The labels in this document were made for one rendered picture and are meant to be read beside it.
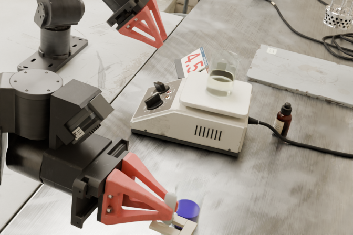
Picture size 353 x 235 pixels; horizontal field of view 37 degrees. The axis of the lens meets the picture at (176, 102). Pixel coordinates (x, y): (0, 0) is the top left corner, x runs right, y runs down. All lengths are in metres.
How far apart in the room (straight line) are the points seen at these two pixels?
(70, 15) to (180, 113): 0.33
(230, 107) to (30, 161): 0.40
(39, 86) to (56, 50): 0.55
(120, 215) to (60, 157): 0.09
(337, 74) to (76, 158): 0.85
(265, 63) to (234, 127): 0.40
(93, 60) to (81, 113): 0.63
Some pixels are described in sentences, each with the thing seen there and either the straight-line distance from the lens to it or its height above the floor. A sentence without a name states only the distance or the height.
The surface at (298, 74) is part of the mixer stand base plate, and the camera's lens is 1.26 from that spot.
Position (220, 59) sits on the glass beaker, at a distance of 0.94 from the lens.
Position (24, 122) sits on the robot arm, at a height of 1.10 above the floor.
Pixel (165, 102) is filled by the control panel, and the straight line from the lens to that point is 0.94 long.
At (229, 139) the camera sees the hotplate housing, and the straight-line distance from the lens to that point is 0.92.
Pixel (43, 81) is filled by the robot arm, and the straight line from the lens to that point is 0.60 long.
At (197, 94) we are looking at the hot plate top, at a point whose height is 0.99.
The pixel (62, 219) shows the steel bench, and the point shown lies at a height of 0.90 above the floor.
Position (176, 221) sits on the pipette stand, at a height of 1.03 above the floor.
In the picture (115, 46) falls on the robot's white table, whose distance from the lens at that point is 1.25.
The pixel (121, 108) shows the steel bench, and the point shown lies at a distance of 1.02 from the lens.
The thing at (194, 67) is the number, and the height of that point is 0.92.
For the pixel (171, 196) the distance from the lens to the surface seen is 0.58.
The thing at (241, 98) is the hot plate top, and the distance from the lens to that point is 0.94.
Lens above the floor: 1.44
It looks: 31 degrees down
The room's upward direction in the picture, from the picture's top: 10 degrees clockwise
